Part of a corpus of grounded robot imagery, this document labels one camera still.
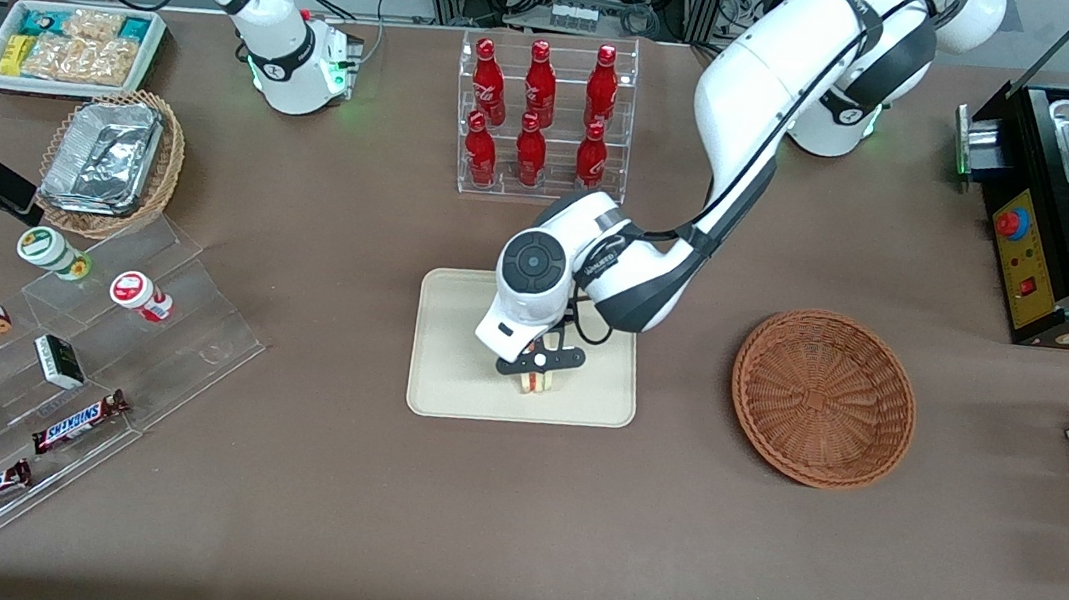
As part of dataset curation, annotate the cream plastic tray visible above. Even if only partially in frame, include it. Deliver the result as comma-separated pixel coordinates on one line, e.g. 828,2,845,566
405,264,649,441

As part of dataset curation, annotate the light wicker basket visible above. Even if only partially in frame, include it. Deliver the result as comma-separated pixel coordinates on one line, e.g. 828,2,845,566
32,80,192,249

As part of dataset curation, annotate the brown wicker basket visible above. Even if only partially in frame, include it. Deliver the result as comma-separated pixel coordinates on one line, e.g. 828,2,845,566
721,301,927,499

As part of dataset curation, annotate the silver foil pack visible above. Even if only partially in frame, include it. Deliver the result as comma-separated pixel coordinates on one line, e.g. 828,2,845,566
75,120,155,208
37,94,166,223

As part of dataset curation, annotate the green sunflower yogurt cup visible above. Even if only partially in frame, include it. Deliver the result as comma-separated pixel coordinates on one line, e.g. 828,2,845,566
14,224,96,284

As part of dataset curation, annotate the yellow snack pack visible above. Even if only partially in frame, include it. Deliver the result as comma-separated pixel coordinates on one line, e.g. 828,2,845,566
0,32,34,78

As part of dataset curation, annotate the clear bag of crackers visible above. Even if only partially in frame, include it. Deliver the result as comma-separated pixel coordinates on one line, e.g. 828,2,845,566
63,7,127,45
20,29,140,90

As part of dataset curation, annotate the clear acrylic bottle rack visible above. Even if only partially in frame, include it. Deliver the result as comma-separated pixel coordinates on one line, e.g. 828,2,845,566
444,20,643,213

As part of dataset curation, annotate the red strawberry yogurt cup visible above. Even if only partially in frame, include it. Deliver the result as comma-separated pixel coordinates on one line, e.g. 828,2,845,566
107,268,178,326

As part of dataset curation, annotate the red cola bottle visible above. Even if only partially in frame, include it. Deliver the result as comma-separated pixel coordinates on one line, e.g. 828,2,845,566
460,110,503,188
520,39,563,129
467,37,513,126
582,42,624,131
511,111,552,189
573,120,612,190

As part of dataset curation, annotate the small black carton box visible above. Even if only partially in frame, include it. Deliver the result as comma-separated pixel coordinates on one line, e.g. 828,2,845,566
30,333,92,393

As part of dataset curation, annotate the white snack bin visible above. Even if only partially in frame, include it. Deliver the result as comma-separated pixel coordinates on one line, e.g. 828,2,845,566
0,0,170,111

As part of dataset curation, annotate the clear acrylic stepped stand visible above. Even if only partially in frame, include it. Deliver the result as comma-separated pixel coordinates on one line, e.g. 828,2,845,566
0,197,280,581

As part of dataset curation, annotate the grey power strip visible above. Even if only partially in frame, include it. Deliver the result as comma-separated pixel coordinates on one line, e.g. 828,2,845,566
547,1,602,34

